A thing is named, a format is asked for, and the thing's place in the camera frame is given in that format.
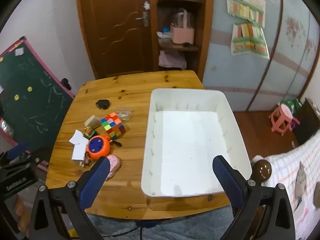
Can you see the white cloth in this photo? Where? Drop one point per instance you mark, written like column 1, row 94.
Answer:
column 257, row 159

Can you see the colourful puzzle cube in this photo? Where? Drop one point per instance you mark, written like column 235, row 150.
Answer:
column 113, row 125

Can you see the pink basket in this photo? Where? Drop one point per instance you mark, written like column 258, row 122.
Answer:
column 182, row 35

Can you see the beige box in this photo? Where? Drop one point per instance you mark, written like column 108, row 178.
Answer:
column 92, row 122

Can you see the green chalkboard with pink frame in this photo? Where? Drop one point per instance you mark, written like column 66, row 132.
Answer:
column 32, row 105

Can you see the sliding door wardrobe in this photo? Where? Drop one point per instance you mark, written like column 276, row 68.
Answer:
column 275, row 67

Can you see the dark wooden cabinet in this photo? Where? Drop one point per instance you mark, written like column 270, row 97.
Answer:
column 307, row 122

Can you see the pink folded cloth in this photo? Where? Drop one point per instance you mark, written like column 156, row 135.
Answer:
column 172, row 58

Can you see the green bag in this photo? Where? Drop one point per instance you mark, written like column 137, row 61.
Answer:
column 292, row 105

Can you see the colourful wall poster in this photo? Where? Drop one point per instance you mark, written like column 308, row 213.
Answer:
column 246, row 2
column 250, row 42

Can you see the checked blanket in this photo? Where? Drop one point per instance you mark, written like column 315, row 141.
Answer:
column 287, row 170

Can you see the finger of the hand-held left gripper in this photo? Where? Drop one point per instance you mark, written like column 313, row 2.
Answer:
column 16, row 150

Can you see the small white paper box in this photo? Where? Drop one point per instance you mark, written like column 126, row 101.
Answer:
column 77, row 137

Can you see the small magenta stool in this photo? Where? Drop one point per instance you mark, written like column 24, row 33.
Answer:
column 295, row 125

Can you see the black and silver carabiner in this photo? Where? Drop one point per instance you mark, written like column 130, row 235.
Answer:
column 85, row 160

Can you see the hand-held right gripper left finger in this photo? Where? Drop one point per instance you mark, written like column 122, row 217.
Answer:
column 97, row 177

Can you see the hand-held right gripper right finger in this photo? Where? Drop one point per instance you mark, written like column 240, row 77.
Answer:
column 225, row 177

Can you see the person's left hand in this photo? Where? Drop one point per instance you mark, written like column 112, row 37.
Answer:
column 22, row 215

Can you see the small black object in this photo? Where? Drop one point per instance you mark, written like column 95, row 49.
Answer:
column 102, row 104

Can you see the white plastic bin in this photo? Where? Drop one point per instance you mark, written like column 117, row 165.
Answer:
column 187, row 142

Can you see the pink plastic stool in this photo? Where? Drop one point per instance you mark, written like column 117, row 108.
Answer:
column 281, row 120

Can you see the small green box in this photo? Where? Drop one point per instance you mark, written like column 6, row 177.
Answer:
column 88, row 132

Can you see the brown wooden door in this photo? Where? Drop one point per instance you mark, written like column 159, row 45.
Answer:
column 112, row 42

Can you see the clear plastic box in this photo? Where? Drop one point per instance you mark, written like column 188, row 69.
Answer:
column 123, row 113

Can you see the pink correction tape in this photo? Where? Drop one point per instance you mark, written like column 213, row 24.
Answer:
column 113, row 166

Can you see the black chalkboard clip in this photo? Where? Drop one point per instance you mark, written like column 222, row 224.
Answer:
column 65, row 83

